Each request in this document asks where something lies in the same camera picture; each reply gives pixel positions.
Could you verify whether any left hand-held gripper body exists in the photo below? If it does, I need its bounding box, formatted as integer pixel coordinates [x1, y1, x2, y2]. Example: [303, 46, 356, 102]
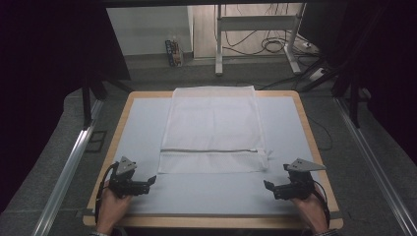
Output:
[107, 155, 151, 200]

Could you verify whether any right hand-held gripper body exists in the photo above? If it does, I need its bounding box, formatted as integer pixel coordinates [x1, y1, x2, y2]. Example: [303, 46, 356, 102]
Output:
[274, 157, 328, 202]

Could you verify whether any white mesh laundry bag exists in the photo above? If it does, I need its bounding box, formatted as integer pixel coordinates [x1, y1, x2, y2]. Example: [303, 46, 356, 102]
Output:
[157, 85, 273, 175]

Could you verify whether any person's right hand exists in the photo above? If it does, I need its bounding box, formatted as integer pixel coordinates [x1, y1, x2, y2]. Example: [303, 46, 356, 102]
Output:
[289, 183, 328, 235]

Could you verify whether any person's left hand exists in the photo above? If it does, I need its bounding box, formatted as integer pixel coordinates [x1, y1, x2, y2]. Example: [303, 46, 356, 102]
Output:
[95, 188, 134, 235]

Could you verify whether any light blue table mat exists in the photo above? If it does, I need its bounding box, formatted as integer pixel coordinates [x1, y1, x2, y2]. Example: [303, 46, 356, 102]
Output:
[110, 95, 325, 216]

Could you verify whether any black metal stand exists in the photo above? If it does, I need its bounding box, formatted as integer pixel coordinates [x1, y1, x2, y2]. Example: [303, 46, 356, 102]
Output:
[296, 57, 362, 130]
[81, 76, 133, 131]

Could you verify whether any white power strip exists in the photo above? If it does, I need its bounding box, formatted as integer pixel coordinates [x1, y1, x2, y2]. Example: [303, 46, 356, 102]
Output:
[308, 67, 328, 83]

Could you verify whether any pack of bottles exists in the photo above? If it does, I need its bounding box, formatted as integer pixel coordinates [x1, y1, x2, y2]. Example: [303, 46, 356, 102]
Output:
[164, 31, 185, 69]

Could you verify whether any black curtain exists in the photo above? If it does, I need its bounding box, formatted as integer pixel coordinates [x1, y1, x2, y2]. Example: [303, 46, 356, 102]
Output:
[0, 0, 132, 214]
[297, 0, 417, 165]

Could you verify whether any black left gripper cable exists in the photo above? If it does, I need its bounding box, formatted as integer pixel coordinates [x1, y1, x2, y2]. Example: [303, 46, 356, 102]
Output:
[93, 162, 120, 225]

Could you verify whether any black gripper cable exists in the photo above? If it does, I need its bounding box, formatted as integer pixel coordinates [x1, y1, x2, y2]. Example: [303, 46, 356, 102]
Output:
[313, 180, 331, 228]
[93, 162, 120, 225]

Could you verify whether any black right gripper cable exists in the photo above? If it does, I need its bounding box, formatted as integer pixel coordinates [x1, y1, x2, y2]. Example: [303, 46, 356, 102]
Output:
[313, 180, 331, 228]

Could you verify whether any black flat frame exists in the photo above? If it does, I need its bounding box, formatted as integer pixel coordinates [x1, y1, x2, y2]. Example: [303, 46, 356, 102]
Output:
[85, 130, 108, 153]

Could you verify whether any aluminium rail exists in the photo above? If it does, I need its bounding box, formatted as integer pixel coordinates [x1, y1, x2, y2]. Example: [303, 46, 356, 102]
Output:
[30, 98, 105, 236]
[333, 96, 417, 236]

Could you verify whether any black floor cable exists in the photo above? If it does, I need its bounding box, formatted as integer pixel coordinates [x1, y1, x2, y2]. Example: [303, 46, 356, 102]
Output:
[306, 115, 334, 152]

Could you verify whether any tangle of black floor cables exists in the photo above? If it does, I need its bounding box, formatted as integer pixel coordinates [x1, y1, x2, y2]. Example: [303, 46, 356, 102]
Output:
[221, 3, 298, 57]

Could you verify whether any white metal desk frame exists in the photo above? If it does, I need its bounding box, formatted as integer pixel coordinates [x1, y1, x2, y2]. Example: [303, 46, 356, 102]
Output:
[214, 3, 308, 78]

